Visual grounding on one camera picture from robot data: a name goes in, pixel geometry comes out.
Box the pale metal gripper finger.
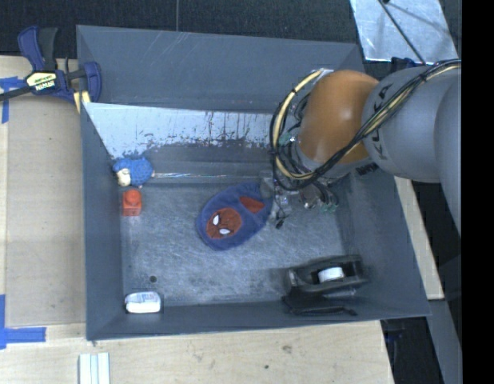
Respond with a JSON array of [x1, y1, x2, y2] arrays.
[[259, 176, 277, 200], [270, 193, 293, 230]]

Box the blue slipper with red face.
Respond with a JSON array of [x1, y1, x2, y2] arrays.
[[195, 182, 274, 252]]

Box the grey metal bin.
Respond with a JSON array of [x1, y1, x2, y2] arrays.
[[75, 24, 432, 342]]

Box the black tape dispenser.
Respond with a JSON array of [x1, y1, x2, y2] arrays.
[[281, 254, 370, 318]]

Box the blue toy animal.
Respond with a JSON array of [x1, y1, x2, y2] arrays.
[[112, 156, 156, 188]]

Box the red-orange toy brick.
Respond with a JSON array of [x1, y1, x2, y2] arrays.
[[122, 188, 144, 218]]

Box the white packet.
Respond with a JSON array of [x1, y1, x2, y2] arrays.
[[124, 290, 162, 314]]

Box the pale wood flat board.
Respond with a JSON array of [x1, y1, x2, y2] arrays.
[[5, 94, 88, 328]]

